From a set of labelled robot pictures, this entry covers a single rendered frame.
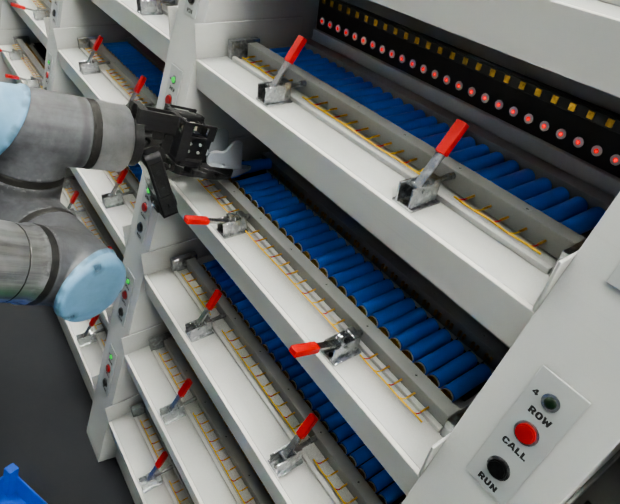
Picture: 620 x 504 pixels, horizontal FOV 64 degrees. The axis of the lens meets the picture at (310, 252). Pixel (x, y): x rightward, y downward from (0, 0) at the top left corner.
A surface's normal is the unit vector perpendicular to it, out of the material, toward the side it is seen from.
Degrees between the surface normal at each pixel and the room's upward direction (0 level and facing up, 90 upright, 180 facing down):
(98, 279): 92
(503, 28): 107
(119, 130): 57
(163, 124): 90
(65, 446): 0
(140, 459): 17
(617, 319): 90
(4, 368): 0
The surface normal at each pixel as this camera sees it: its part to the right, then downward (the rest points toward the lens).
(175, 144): -0.72, 0.01
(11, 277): 0.82, 0.38
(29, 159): 0.37, 0.55
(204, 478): 0.11, -0.78
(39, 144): 0.57, 0.57
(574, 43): -0.81, 0.29
